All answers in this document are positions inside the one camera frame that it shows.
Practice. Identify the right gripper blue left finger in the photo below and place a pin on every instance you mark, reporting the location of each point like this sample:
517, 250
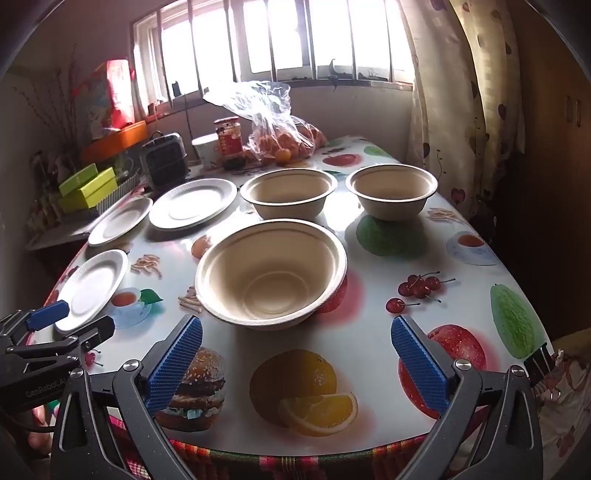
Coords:
167, 361

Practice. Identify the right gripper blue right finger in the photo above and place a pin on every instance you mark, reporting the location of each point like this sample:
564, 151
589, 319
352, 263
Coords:
427, 363

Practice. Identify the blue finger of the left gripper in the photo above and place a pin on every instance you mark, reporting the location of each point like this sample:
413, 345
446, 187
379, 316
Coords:
94, 333
39, 319

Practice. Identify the white paper plate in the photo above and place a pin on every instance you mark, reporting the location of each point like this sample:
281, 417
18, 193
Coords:
120, 221
91, 286
192, 203

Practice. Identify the fruit print tablecloth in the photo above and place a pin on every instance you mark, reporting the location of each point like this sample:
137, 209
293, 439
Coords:
327, 398

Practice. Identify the lime green box upper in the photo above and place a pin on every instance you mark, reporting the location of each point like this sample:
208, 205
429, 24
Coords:
79, 179

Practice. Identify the lime green box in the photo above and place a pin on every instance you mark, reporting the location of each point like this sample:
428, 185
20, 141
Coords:
79, 198
79, 179

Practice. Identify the lime green box lower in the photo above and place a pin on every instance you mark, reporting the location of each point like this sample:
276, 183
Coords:
79, 198

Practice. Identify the large beige paper bowl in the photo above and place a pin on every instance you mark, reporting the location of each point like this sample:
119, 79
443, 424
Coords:
272, 275

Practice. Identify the chevron patterned tray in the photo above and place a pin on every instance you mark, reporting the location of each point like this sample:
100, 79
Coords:
104, 198

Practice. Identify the orange box on sill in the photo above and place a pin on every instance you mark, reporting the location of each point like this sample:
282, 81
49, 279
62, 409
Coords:
114, 143

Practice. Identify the grey portable speaker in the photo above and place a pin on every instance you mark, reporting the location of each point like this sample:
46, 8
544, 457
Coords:
163, 161

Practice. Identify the white round tub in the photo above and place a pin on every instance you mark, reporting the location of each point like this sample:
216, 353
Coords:
208, 150

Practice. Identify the red colourful gift bag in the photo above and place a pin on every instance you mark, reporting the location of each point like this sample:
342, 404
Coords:
107, 98

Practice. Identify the red labelled glass jar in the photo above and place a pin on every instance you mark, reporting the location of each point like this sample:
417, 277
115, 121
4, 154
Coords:
229, 133

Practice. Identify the floral patterned curtain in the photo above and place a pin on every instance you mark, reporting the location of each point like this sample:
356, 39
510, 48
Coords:
466, 96

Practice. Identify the plastic bag of oranges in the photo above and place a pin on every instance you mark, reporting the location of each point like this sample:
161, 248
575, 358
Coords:
277, 135

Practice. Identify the window with metal bars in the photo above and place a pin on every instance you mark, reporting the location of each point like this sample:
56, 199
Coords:
187, 47

